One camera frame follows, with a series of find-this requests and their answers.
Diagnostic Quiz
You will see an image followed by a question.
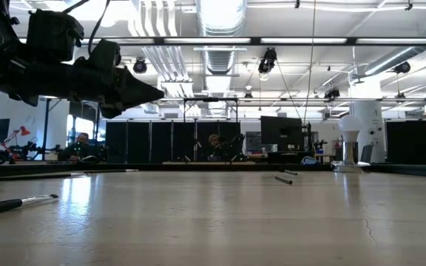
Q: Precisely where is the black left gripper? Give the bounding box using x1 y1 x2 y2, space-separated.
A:
61 62 165 119

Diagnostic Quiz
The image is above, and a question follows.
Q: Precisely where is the black ceiling spotlight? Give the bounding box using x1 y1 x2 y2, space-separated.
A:
323 87 341 100
393 61 412 75
257 47 278 75
132 58 148 75

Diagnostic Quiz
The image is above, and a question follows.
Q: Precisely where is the person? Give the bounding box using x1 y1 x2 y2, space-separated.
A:
58 132 105 163
205 133 225 163

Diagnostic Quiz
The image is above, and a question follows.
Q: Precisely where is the black background robot rig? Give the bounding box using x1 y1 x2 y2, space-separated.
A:
5 138 64 163

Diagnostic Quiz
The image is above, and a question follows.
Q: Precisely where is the red desk lamp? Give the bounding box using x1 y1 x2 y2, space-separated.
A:
0 125 32 149

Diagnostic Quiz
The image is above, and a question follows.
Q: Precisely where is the dark notice board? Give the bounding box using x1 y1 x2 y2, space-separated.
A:
245 132 262 152

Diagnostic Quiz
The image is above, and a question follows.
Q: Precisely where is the black monitor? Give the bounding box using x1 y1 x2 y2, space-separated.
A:
260 115 305 152

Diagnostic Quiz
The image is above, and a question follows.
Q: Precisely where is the blue white bag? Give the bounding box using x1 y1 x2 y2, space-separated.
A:
300 155 321 166

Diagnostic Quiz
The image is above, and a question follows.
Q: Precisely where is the white bulb lamp chrome base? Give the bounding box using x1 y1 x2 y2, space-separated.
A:
331 113 371 174

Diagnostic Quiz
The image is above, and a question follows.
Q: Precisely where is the white round column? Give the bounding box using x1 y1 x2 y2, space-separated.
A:
349 79 386 163

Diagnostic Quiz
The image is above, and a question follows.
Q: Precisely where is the black partition wall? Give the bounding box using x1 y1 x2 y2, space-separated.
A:
385 120 426 166
104 120 242 163

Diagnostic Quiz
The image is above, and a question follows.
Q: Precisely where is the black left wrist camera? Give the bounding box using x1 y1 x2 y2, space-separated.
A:
86 38 122 77

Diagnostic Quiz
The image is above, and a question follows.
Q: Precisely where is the black gantry frame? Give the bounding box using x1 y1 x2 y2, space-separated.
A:
182 97 239 123

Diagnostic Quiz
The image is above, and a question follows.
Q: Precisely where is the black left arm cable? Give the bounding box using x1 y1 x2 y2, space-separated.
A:
87 0 111 55
61 0 90 15

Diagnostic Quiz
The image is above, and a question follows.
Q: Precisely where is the black aluminium table frame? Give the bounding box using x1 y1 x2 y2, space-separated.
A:
0 162 426 179

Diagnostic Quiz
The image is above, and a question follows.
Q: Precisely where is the silver ventilation duct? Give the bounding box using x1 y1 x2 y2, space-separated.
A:
196 0 247 75

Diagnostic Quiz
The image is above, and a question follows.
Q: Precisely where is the black overhead rail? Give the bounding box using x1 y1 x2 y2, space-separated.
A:
13 35 426 48

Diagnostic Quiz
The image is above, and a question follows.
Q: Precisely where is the thin hanging cable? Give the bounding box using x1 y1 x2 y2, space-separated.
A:
303 0 317 123

